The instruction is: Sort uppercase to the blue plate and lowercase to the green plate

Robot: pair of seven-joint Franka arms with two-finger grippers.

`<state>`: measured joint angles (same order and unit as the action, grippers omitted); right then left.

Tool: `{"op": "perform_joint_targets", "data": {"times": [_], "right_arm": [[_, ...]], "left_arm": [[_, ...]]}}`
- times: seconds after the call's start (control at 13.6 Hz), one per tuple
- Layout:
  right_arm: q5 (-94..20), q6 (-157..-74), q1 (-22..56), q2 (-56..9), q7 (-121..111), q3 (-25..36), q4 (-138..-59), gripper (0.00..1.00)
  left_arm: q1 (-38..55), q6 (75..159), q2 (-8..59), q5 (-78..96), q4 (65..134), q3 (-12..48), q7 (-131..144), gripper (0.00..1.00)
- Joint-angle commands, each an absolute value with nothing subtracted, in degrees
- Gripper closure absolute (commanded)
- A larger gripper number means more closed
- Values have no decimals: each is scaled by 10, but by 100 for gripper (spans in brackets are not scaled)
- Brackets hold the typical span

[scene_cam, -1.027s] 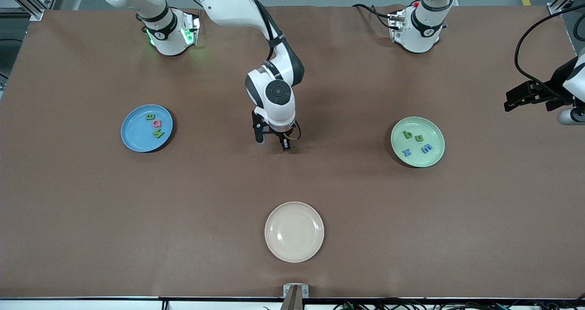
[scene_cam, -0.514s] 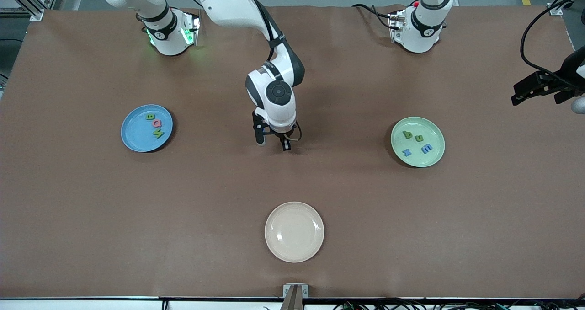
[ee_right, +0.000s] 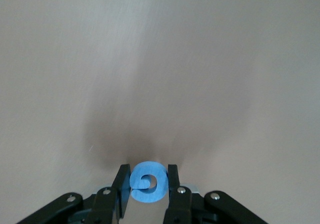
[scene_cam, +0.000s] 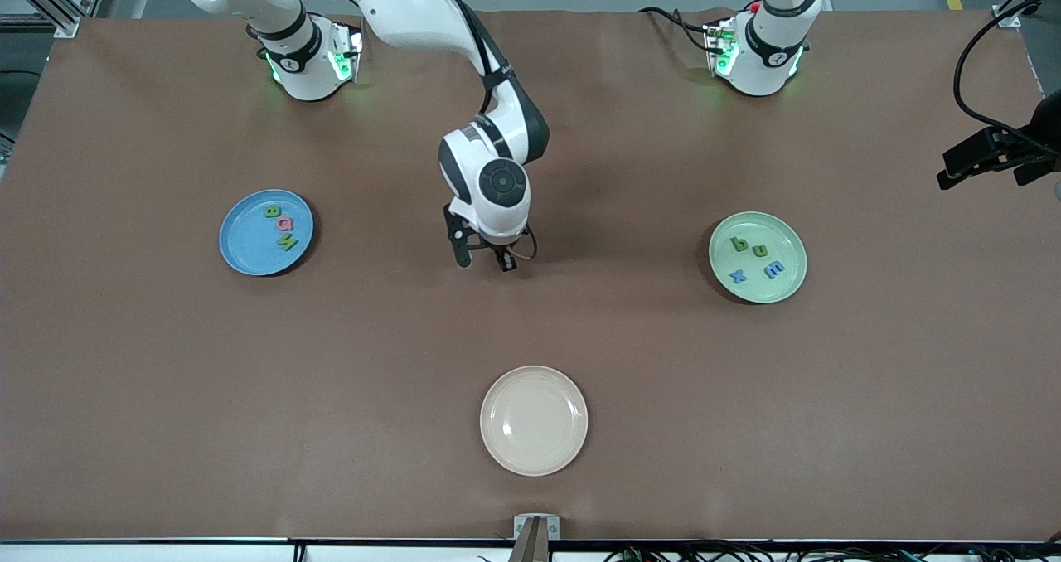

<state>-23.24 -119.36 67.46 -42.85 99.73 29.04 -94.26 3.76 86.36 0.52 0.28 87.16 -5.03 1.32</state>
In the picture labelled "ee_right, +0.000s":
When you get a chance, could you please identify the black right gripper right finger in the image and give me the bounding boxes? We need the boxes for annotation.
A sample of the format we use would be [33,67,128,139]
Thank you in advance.
[163,164,270,224]

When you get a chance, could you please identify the blue foam letter G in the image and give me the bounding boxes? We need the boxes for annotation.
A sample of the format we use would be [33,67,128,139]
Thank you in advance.
[129,160,169,204]

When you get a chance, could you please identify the brown table cover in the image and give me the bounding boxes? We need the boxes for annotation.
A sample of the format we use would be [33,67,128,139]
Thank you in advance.
[0,0,320,224]

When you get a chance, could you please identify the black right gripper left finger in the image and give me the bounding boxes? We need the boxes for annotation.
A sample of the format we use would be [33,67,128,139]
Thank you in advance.
[14,163,132,224]

